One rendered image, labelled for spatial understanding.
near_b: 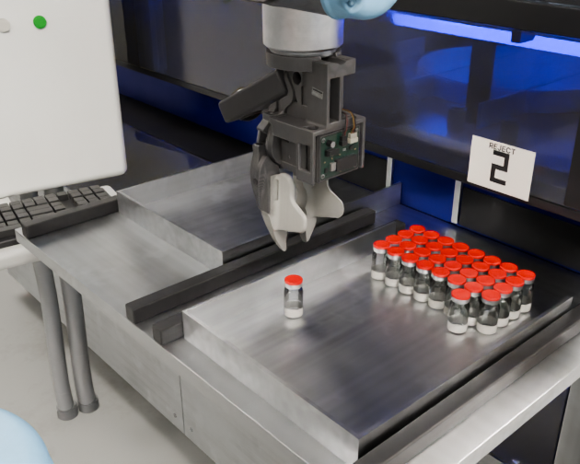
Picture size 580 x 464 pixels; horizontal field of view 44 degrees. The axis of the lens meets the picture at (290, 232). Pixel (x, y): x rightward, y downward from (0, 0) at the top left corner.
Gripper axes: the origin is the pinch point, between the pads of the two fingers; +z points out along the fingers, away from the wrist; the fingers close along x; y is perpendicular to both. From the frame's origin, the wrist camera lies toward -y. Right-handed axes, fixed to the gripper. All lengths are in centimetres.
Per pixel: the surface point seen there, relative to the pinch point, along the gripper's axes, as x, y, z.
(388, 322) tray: 6.6, 9.0, 10.2
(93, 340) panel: 25, -114, 85
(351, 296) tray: 7.5, 2.5, 10.2
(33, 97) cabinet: 3, -71, 0
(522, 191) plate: 25.2, 12.6, -1.5
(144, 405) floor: 28, -94, 99
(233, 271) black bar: -0.7, -9.7, 8.7
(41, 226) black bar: -12.4, -38.1, 9.0
